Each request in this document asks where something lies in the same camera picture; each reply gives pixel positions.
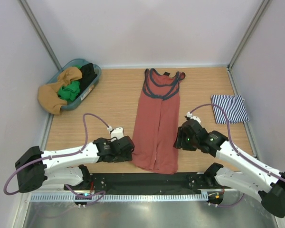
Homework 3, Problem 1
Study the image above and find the pink tank top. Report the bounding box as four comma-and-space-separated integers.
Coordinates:
132, 68, 186, 174

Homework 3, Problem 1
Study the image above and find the blue white striped tank top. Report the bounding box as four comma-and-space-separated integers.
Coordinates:
211, 95, 250, 124

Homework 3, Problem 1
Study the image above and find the tan tank top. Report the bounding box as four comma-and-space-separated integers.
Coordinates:
38, 66, 82, 115

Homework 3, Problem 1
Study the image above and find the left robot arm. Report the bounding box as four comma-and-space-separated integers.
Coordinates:
15, 136, 134, 193

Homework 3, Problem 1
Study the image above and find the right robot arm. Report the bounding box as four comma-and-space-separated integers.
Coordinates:
174, 119, 285, 218

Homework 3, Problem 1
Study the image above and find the green tank top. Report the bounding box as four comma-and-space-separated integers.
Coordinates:
57, 66, 82, 102

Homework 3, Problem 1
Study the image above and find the black tank top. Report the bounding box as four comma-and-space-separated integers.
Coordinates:
79, 63, 97, 93

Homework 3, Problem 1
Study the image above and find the teal plastic laundry basket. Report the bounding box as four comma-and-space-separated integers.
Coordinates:
48, 58, 102, 111

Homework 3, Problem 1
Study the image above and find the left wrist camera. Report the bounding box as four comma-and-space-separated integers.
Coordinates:
107, 126, 124, 141

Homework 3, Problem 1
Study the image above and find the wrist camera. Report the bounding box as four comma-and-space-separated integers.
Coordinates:
185, 112, 201, 123
107, 126, 124, 141

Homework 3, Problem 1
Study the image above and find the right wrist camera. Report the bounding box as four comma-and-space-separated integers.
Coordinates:
185, 112, 201, 123

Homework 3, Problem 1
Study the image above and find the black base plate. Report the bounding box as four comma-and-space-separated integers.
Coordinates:
71, 172, 227, 195

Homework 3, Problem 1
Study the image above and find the slotted cable duct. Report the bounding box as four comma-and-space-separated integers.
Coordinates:
30, 192, 208, 203

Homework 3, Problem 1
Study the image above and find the right corner aluminium post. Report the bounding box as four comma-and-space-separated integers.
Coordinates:
228, 0, 273, 71

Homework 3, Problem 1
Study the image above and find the corner aluminium post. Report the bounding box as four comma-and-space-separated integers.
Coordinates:
18, 0, 62, 70
228, 0, 273, 71

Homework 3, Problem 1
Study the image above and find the left corner aluminium post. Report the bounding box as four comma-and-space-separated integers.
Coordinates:
18, 0, 62, 70

